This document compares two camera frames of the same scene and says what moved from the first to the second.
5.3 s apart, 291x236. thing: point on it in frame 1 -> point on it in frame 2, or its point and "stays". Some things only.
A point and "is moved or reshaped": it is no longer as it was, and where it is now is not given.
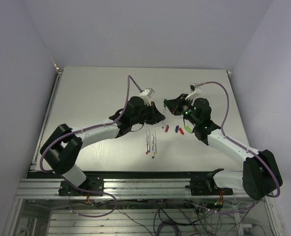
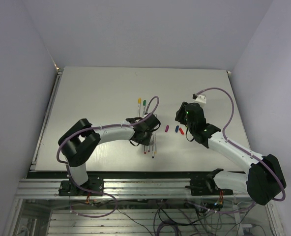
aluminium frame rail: [126, 189] stays
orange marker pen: [155, 144] stays
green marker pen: [164, 110] is moved or reshaped
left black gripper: [155, 115] -> [145, 142]
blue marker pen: [153, 145] stays
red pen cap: [181, 131] stays
